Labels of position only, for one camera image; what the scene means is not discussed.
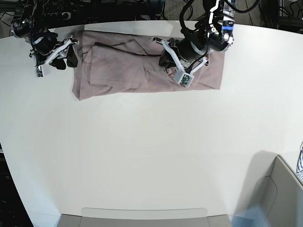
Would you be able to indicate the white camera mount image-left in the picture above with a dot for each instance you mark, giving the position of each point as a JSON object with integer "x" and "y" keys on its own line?
{"x": 59, "y": 52}

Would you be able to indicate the grey bin bottom edge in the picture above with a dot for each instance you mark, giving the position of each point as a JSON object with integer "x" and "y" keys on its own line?
{"x": 93, "y": 217}

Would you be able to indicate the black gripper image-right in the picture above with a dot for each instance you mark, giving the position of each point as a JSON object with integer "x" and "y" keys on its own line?
{"x": 193, "y": 46}

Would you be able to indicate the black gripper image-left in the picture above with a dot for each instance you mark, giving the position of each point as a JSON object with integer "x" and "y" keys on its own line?
{"x": 44, "y": 43}

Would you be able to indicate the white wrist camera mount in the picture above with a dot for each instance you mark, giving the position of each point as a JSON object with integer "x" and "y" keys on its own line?
{"x": 180, "y": 67}

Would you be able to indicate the mauve pink T-shirt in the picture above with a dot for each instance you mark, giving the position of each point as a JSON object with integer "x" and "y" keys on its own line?
{"x": 110, "y": 63}

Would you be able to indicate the blue striped cloth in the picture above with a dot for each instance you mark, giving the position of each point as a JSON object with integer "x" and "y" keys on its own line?
{"x": 299, "y": 168}

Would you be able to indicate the grey cardboard box right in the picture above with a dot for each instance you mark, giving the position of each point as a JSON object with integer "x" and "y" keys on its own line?
{"x": 281, "y": 193}

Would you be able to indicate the blue translucent sheet corner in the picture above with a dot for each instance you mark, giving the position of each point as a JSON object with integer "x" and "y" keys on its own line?
{"x": 254, "y": 216}

